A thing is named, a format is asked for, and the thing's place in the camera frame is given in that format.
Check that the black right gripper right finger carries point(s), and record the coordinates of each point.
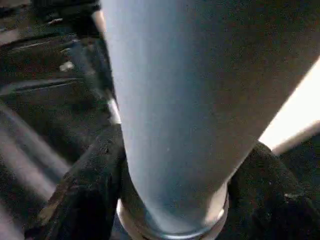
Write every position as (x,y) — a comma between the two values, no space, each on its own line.
(275,200)

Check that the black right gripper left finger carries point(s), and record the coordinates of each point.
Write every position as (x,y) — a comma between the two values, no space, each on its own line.
(85,190)

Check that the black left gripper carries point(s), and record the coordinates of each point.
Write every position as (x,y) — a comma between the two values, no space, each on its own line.
(67,15)

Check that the white plastic table top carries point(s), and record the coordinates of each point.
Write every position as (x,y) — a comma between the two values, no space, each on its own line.
(114,112)

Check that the white plastic table leg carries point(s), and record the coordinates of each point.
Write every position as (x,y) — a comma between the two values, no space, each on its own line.
(187,100)

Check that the black plastic mat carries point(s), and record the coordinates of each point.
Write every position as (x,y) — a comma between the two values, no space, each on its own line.
(37,112)

